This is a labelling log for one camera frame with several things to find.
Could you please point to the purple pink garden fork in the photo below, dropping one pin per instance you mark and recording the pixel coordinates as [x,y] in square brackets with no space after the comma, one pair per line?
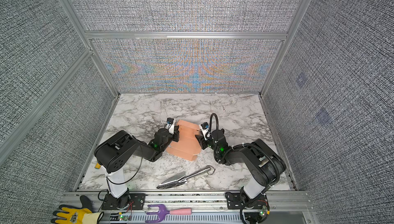
[163,212]

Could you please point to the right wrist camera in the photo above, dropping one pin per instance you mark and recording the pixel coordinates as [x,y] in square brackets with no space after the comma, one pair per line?
[205,130]

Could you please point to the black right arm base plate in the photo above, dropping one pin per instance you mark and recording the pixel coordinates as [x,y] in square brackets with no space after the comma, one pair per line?
[235,200]

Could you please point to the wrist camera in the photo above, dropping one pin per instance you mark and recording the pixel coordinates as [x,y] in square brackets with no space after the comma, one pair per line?
[170,124]
[205,130]

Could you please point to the yellow black work glove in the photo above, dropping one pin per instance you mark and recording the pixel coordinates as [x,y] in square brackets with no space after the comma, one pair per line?
[66,214]

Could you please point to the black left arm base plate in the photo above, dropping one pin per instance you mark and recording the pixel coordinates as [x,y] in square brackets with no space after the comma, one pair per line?
[133,201]

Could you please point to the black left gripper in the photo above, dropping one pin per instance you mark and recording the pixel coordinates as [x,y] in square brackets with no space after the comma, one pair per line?
[176,134]

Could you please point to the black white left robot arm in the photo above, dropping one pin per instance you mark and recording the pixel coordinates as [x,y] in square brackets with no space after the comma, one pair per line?
[116,151]

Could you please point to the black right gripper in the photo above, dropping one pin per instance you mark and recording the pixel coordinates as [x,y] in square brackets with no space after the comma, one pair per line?
[201,141]

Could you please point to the silver metal garden trowel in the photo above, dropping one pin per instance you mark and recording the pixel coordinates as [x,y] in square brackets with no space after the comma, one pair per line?
[182,178]

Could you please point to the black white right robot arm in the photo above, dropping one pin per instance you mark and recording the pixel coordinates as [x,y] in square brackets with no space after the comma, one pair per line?
[265,165]

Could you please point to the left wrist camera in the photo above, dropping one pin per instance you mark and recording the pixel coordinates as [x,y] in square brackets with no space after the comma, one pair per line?
[170,124]

